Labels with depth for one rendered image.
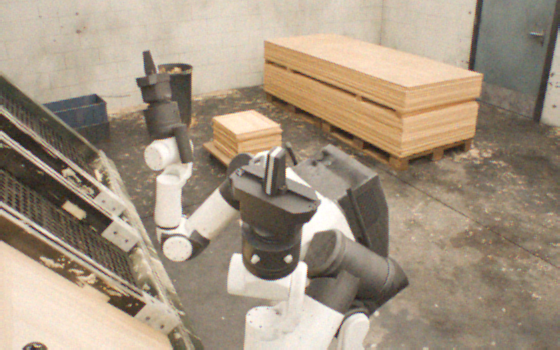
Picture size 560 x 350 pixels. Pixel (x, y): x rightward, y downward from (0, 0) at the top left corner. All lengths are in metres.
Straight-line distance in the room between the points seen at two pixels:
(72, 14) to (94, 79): 0.80
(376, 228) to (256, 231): 0.53
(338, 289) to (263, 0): 6.11
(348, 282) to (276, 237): 0.30
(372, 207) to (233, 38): 5.72
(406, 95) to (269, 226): 3.66
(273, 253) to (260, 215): 0.06
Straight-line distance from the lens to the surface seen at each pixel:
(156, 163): 1.25
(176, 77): 5.26
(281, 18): 7.05
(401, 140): 4.39
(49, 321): 1.09
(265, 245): 0.69
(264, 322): 0.84
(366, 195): 1.11
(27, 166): 1.65
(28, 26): 6.04
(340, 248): 0.93
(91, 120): 5.26
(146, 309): 1.38
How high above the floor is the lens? 1.89
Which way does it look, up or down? 25 degrees down
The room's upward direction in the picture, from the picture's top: straight up
